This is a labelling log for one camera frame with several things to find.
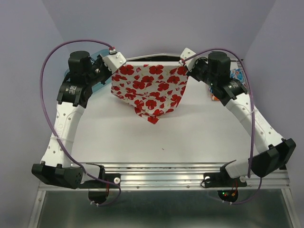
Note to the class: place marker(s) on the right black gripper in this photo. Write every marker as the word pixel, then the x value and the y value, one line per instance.
pixel 200 61

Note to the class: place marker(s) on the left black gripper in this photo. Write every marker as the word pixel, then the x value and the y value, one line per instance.
pixel 99 61

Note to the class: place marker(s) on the blue floral skirt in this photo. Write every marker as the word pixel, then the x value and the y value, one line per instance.
pixel 235 73

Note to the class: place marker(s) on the red poppy white skirt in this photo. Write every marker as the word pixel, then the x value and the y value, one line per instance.
pixel 152 90

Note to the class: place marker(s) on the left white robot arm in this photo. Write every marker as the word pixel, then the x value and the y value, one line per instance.
pixel 57 167

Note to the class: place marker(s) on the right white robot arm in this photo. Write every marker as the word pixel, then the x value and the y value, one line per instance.
pixel 226 89

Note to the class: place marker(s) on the teal plastic bin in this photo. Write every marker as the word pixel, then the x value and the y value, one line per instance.
pixel 99 83

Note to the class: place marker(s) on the orange floral folded skirt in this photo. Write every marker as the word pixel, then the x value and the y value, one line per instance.
pixel 214 98

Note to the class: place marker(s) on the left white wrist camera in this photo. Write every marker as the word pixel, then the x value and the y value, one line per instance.
pixel 114 61

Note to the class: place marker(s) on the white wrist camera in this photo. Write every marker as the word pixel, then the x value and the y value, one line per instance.
pixel 187 59
pixel 114 61

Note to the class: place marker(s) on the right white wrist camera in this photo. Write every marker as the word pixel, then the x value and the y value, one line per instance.
pixel 187 59

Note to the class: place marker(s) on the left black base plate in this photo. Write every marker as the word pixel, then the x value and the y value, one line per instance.
pixel 97 177

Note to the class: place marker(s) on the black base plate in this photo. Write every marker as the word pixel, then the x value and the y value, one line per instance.
pixel 97 177
pixel 221 179

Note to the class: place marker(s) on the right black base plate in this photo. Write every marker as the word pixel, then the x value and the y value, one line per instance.
pixel 221 179

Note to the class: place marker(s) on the aluminium front rail frame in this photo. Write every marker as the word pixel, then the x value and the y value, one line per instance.
pixel 168 195

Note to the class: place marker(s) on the aluminium right side rail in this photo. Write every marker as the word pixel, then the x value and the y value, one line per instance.
pixel 269 150

